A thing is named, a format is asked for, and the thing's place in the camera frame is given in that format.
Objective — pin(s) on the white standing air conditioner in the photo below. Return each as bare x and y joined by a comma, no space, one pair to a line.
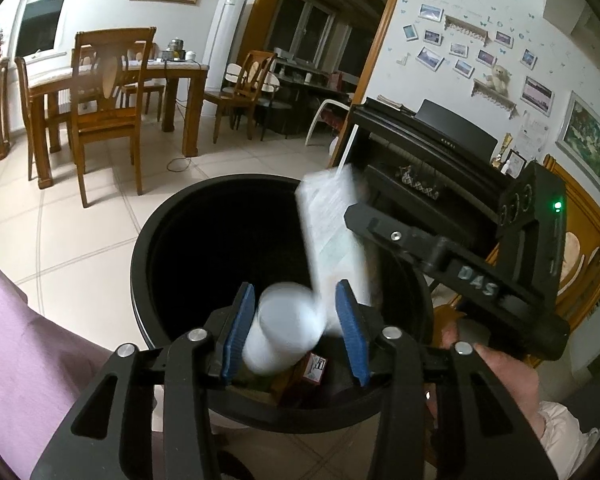
225,35

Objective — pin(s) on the white plastic chair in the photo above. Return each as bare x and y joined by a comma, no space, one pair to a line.
325,110

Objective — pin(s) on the wooden door frame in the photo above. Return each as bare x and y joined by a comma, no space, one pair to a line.
387,35

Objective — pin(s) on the white wall shelf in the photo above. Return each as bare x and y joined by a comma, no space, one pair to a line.
495,96
467,27

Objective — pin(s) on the group of wall photos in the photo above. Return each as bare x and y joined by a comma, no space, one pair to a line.
535,92

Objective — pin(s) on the wooden dining table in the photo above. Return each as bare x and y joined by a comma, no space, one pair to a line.
180,72

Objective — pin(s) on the black trash bin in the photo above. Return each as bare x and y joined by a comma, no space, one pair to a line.
205,240

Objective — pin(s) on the white paper cup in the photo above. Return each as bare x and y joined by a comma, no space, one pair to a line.
280,330

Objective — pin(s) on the metal kettle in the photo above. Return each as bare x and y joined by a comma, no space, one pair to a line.
176,47

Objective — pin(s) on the black piano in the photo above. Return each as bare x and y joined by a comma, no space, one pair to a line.
430,135

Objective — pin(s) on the white framed window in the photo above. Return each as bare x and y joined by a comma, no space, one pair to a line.
40,25

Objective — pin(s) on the white blue milk carton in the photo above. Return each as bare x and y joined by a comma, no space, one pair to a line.
330,230

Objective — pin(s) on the teddy bear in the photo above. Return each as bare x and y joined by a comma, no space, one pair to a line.
497,77

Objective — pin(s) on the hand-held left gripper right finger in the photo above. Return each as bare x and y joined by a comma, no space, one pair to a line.
352,335

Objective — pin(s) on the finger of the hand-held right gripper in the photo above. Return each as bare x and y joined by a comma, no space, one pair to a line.
390,235

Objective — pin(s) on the wooden chair light cushion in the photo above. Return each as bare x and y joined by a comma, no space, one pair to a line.
587,220

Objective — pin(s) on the gold trophy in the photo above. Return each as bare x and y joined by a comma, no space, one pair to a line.
502,150

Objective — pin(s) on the person's right hand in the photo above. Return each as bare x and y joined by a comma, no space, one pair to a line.
515,380

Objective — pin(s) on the framed landscape painting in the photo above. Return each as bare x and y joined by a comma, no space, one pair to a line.
587,140

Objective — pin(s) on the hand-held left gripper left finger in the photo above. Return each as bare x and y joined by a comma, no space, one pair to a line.
237,340

